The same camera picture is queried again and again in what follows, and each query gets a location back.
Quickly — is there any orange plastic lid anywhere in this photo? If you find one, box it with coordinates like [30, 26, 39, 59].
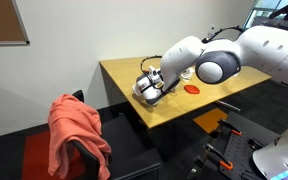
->
[183, 84, 201, 95]

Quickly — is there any white paper cup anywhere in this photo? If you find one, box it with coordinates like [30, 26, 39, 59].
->
[180, 68, 196, 83]

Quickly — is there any black office chair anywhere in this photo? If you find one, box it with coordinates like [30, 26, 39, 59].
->
[67, 89, 164, 180]

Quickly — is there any salmon pink cloth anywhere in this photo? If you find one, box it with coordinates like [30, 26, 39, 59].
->
[47, 93, 112, 180]

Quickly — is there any grey metal table foot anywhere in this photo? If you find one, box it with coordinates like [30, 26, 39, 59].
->
[215, 99, 242, 113]

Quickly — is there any black clamp with orange tip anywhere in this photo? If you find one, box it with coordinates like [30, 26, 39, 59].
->
[205, 143, 234, 171]
[217, 118, 243, 137]

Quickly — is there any black overhead bar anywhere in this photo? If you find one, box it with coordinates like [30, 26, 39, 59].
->
[268, 0, 288, 19]

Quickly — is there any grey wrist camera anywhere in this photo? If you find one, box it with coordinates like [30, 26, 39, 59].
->
[147, 65, 162, 82]

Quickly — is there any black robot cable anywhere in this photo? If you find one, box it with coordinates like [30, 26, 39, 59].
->
[139, 25, 247, 74]

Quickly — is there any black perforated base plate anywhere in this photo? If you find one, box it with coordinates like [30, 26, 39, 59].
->
[197, 111, 282, 180]

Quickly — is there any cork board with grey frame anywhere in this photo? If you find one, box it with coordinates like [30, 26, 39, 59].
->
[0, 0, 31, 46]

